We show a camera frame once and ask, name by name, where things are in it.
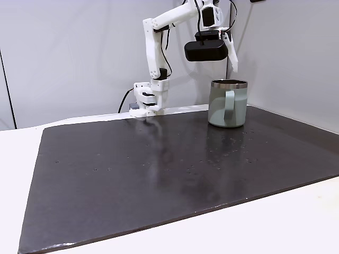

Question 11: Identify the black webcam with clip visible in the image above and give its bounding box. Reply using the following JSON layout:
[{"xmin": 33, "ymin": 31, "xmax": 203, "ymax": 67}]
[{"xmin": 184, "ymin": 30, "xmax": 229, "ymax": 63}]

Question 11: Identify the pale green steel mug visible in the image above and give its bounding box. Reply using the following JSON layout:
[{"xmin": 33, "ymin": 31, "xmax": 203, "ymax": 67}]
[{"xmin": 208, "ymin": 78, "xmax": 249, "ymax": 129}]

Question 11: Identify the black table mat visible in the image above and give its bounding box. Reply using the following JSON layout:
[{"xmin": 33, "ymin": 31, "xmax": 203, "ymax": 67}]
[{"xmin": 17, "ymin": 105, "xmax": 339, "ymax": 254}]

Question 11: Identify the black webcam cable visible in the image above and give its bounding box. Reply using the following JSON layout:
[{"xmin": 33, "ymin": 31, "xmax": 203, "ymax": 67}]
[{"xmin": 160, "ymin": 0, "xmax": 238, "ymax": 77}]

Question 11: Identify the black power cable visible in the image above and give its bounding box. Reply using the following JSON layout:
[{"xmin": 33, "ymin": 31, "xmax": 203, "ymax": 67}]
[{"xmin": 118, "ymin": 88, "xmax": 133, "ymax": 114}]

